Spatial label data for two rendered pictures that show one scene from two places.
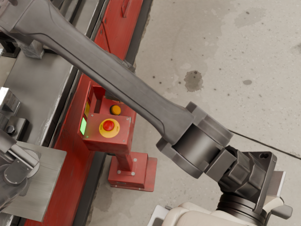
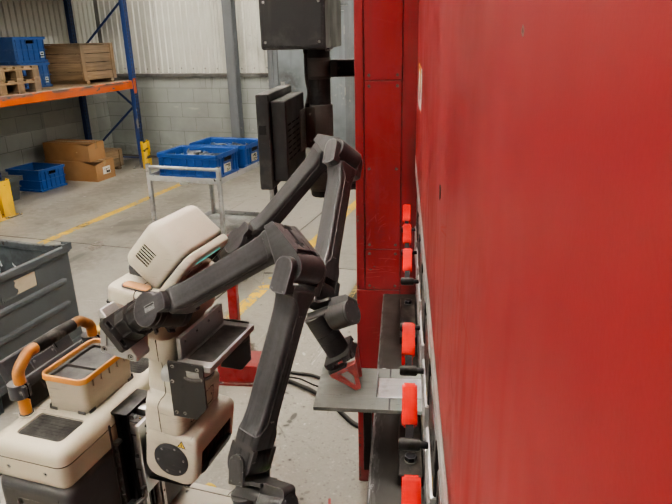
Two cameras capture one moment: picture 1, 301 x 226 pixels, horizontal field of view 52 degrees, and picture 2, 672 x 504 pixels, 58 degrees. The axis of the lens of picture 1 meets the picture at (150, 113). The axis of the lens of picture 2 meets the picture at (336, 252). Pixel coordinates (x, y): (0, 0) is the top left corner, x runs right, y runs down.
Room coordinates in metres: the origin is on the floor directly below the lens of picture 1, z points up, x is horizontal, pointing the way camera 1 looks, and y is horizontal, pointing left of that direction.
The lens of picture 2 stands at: (1.46, 0.08, 1.80)
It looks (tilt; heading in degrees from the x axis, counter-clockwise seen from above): 20 degrees down; 170
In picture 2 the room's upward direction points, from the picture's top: 1 degrees counter-clockwise
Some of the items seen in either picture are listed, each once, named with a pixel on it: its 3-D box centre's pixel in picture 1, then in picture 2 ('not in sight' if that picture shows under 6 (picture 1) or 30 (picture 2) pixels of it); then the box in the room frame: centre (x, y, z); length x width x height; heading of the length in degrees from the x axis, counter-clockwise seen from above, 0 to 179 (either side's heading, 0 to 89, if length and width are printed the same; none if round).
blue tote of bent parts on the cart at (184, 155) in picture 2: not in sight; (198, 162); (-3.20, -0.12, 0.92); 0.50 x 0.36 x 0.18; 62
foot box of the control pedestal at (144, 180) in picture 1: (133, 169); not in sight; (0.46, 0.12, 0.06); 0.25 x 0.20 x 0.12; 79
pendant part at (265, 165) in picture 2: not in sight; (284, 134); (-1.05, 0.32, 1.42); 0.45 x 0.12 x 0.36; 162
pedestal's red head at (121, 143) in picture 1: (110, 119); not in sight; (0.47, 0.15, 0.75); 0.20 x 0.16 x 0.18; 169
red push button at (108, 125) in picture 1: (109, 126); not in sight; (0.42, 0.15, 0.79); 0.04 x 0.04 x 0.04
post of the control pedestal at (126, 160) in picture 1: (121, 150); not in sight; (0.47, 0.15, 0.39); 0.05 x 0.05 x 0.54; 79
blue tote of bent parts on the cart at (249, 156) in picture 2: not in sight; (227, 152); (-3.56, 0.09, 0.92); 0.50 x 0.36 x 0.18; 62
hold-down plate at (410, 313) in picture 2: not in sight; (408, 319); (-0.33, 0.64, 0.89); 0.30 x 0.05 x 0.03; 164
